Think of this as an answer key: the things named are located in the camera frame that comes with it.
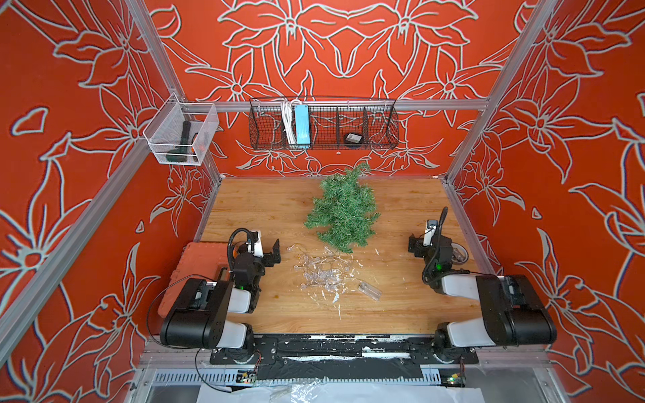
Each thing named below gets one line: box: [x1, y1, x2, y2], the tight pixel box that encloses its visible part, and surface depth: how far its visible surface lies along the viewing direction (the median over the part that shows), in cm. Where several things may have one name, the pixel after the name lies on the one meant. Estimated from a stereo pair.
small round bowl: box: [450, 242, 469, 264], surface depth 94 cm
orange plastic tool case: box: [157, 241, 231, 318], surface depth 87 cm
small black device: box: [344, 132, 364, 144], surface depth 97 cm
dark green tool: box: [165, 120, 191, 163], surface depth 83 cm
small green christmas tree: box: [304, 163, 381, 254], surface depth 76 cm
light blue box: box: [294, 104, 311, 145], surface depth 92 cm
